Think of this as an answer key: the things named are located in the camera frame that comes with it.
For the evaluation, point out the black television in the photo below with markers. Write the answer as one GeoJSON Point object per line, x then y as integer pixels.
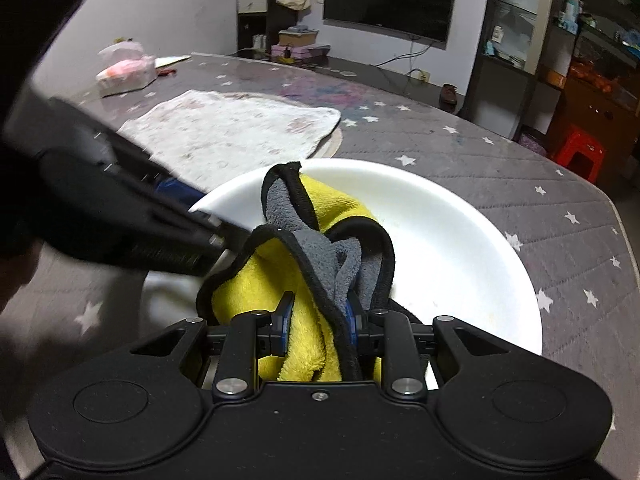
{"type": "Point", "coordinates": [390, 0]}

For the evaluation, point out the dark open bookshelf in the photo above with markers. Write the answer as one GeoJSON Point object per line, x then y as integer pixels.
{"type": "Point", "coordinates": [255, 5]}

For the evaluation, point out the red small item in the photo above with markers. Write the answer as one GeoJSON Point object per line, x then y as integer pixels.
{"type": "Point", "coordinates": [167, 71]}

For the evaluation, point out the purple basket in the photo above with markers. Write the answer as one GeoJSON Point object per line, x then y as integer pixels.
{"type": "Point", "coordinates": [534, 145]}

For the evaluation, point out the tall glass display cabinet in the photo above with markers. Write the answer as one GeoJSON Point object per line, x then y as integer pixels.
{"type": "Point", "coordinates": [510, 35]}

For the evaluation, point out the pile of oranges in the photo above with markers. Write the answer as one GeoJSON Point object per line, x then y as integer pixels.
{"type": "Point", "coordinates": [590, 76]}

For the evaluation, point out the grey star-print tablecloth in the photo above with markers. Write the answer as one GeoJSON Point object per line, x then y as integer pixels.
{"type": "Point", "coordinates": [500, 170]}

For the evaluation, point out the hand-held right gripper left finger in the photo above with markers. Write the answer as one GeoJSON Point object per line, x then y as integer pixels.
{"type": "Point", "coordinates": [285, 322]}

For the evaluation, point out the wall power outlet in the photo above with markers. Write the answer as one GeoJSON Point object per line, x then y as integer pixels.
{"type": "Point", "coordinates": [424, 76]}

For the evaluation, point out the white bowl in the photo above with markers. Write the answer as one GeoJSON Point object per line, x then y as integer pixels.
{"type": "Point", "coordinates": [440, 240]}

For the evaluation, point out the yellow and grey cloth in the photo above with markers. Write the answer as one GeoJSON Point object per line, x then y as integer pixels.
{"type": "Point", "coordinates": [340, 205]}

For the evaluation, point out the red plastic stool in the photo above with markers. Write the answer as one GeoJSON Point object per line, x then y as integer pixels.
{"type": "Point", "coordinates": [577, 150]}

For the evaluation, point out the brown shoe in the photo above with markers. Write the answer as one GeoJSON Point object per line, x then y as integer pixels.
{"type": "Point", "coordinates": [448, 94]}

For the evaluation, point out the pink and white tissue pack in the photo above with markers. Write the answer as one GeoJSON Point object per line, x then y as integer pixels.
{"type": "Point", "coordinates": [125, 67]}

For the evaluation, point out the cardboard box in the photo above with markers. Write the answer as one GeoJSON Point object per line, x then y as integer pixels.
{"type": "Point", "coordinates": [298, 36]}

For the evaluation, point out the white printed towel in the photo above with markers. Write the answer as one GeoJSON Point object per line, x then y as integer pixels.
{"type": "Point", "coordinates": [225, 130]}

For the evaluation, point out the brown wooden cabinet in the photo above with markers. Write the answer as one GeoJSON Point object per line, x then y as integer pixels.
{"type": "Point", "coordinates": [600, 110]}

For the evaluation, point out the pink boxes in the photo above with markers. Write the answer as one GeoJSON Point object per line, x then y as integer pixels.
{"type": "Point", "coordinates": [300, 52]}

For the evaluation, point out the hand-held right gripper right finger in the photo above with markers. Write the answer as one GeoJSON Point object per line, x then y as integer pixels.
{"type": "Point", "coordinates": [353, 322]}

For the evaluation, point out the yellowish paper sheet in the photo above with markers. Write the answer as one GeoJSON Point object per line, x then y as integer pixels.
{"type": "Point", "coordinates": [172, 61]}

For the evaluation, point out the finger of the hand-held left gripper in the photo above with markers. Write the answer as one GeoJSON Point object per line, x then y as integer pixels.
{"type": "Point", "coordinates": [175, 191]}
{"type": "Point", "coordinates": [190, 245]}

